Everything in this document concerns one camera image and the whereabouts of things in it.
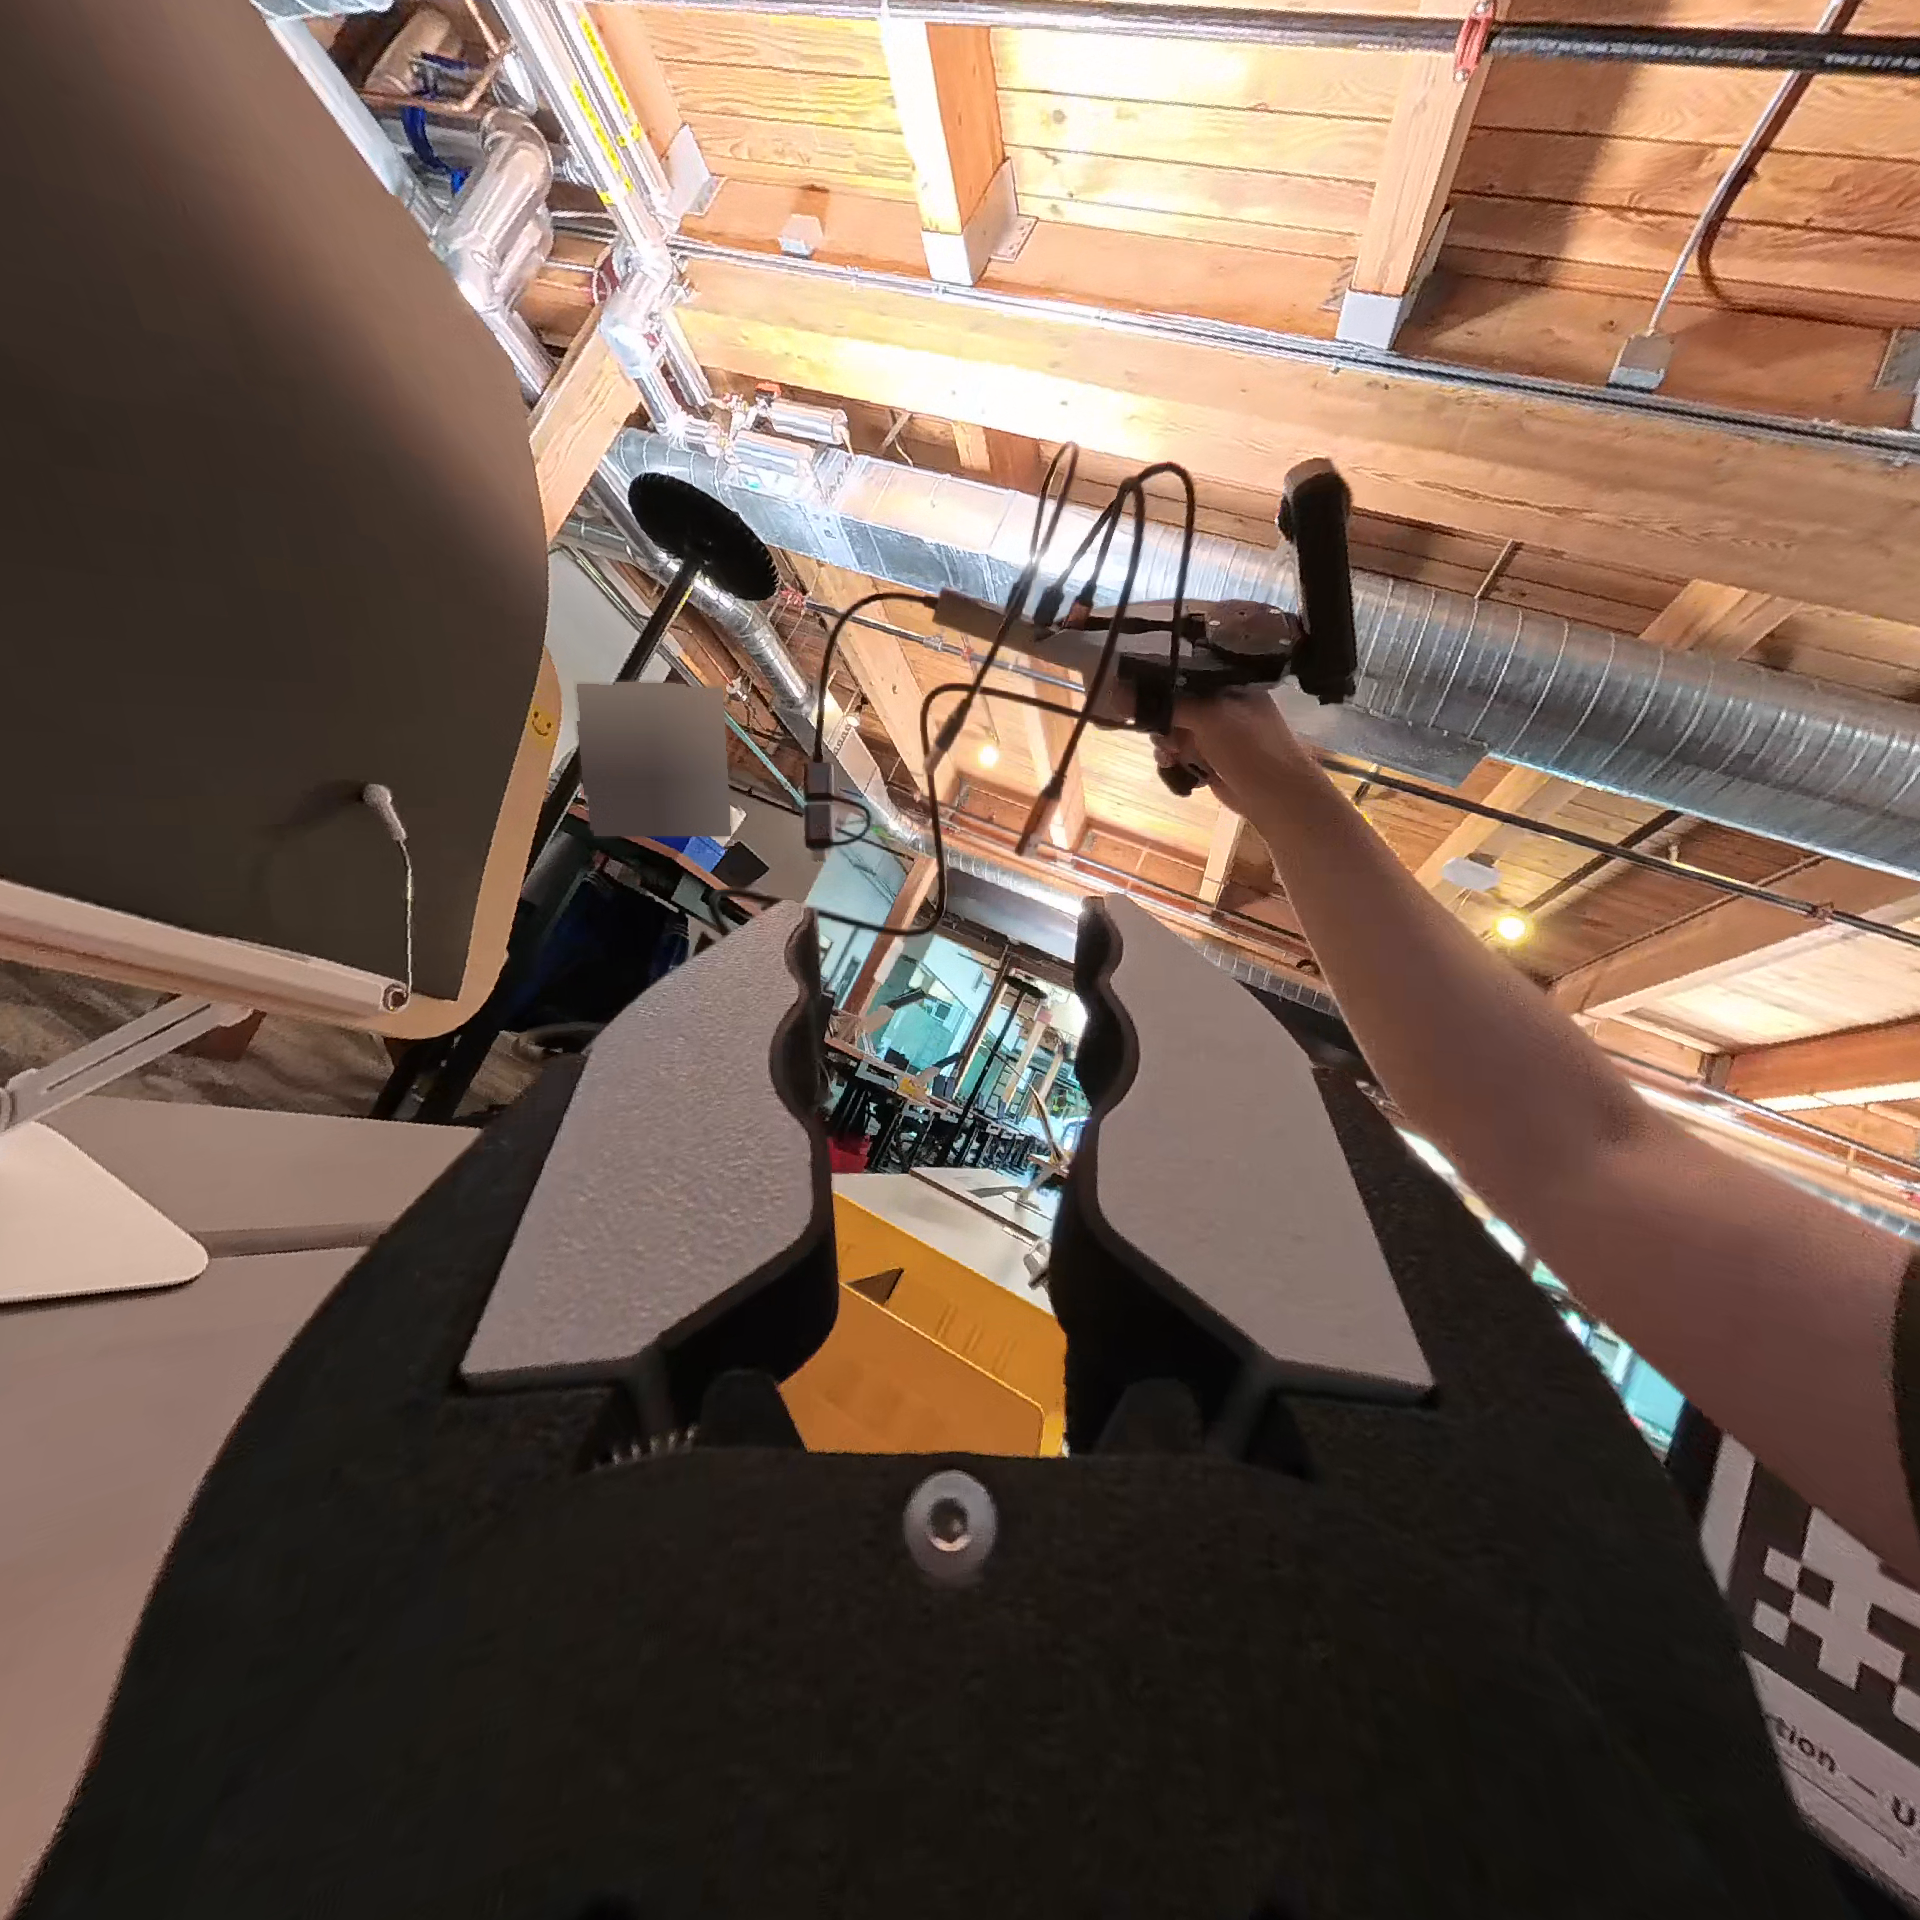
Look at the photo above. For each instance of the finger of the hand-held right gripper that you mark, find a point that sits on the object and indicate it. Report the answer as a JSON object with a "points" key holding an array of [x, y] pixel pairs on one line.
{"points": [[1078, 649]]}

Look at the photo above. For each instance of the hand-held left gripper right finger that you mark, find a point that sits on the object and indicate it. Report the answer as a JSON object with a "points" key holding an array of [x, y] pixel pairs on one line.
{"points": [[1243, 1185]]}

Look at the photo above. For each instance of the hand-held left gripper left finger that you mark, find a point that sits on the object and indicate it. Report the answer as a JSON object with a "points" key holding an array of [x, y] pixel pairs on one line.
{"points": [[662, 1185]]}

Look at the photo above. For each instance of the grey usb hub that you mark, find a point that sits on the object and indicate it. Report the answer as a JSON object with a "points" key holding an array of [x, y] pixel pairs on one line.
{"points": [[979, 610]]}

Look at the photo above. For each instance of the person's right forearm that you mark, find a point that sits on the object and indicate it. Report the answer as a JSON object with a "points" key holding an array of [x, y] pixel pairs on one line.
{"points": [[1575, 1170]]}

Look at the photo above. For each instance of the person's right hand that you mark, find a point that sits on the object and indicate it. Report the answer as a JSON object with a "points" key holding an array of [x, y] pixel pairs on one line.
{"points": [[1231, 750]]}

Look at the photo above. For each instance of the black bin divider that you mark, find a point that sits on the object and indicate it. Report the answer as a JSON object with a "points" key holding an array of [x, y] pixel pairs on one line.
{"points": [[878, 1284]]}

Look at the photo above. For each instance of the yellow plastic bin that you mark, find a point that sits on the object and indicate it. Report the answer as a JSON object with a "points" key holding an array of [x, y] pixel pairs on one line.
{"points": [[930, 1349]]}

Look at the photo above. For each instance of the white stand with black board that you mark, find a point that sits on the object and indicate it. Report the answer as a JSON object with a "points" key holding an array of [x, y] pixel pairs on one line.
{"points": [[90, 1214]]}

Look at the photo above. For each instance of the framed marker sign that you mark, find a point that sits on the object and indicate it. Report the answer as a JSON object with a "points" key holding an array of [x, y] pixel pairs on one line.
{"points": [[1816, 1620]]}

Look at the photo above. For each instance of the black sheet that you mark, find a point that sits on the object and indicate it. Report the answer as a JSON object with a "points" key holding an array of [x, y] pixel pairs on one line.
{"points": [[225, 450]]}

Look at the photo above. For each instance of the large silver air duct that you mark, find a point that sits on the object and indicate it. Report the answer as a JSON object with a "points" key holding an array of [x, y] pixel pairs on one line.
{"points": [[1500, 675]]}

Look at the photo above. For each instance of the bent silver duct pipe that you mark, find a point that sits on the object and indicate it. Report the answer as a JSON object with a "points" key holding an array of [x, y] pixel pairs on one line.
{"points": [[504, 225]]}

